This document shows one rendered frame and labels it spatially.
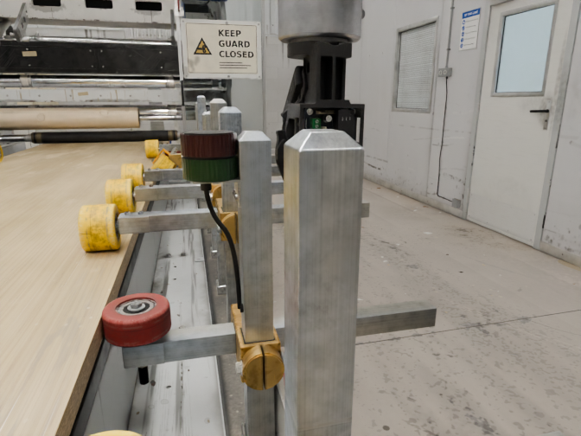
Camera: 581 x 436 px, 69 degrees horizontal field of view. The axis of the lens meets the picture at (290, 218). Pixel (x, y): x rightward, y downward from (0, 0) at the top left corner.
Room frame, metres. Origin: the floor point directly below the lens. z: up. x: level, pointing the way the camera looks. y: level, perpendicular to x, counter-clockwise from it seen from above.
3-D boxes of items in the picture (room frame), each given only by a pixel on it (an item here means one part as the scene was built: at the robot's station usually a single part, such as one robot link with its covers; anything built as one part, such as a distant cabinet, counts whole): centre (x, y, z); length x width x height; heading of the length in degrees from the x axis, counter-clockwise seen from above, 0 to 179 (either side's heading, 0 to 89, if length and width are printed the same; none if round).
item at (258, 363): (0.49, 0.05, 0.85); 0.13 x 0.06 x 0.05; 14
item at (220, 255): (0.96, 0.16, 0.92); 0.03 x 0.03 x 0.48; 14
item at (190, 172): (0.46, 0.09, 1.08); 0.06 x 0.06 x 0.02
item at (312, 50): (0.49, -0.03, 1.15); 0.09 x 0.08 x 0.12; 14
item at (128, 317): (0.48, 0.19, 0.85); 0.08 x 0.08 x 0.11
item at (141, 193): (1.00, 0.15, 0.95); 0.50 x 0.04 x 0.04; 104
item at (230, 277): (0.72, 0.10, 0.90); 0.03 x 0.03 x 0.48; 14
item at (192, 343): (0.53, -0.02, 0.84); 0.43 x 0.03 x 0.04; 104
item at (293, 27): (0.50, -0.03, 1.23); 0.10 x 0.09 x 0.05; 104
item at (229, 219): (0.74, 0.11, 0.95); 0.13 x 0.06 x 0.05; 14
